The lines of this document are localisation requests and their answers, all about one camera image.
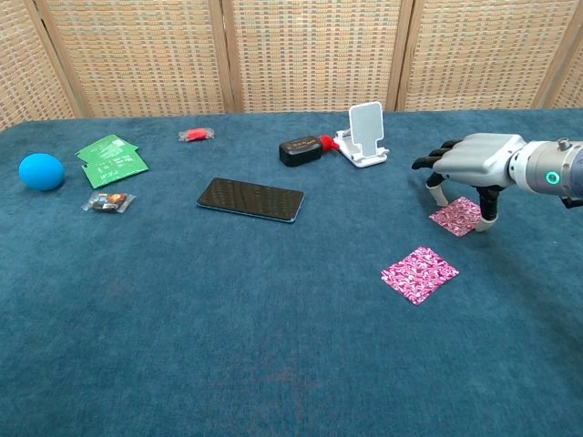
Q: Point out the small black box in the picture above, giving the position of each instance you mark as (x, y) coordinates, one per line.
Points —
(299, 152)

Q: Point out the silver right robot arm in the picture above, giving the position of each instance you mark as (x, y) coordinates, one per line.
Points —
(533, 164)

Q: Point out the pink patterned card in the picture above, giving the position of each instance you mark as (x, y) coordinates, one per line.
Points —
(419, 276)
(457, 217)

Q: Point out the white folding phone stand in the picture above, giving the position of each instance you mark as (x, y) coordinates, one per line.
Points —
(366, 123)

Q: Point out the woven bamboo screen panel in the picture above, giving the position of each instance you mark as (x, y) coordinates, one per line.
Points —
(27, 68)
(569, 82)
(483, 54)
(314, 54)
(136, 54)

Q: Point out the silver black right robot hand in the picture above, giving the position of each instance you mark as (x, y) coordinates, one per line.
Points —
(478, 157)

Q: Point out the black smartphone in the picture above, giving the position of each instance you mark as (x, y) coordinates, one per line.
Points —
(250, 199)

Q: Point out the red wrapped candy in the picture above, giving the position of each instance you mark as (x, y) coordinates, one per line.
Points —
(197, 135)

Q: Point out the blue ball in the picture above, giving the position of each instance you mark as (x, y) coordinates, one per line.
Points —
(41, 171)

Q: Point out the blue felt table cover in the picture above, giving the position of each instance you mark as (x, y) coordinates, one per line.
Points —
(182, 341)

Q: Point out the green sachet packet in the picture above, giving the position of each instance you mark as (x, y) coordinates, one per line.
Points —
(102, 148)
(114, 170)

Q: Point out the clear wrapped snack packet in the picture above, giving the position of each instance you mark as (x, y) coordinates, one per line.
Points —
(107, 201)

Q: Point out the pink patterned card front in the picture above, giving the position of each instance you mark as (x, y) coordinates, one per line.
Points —
(419, 276)

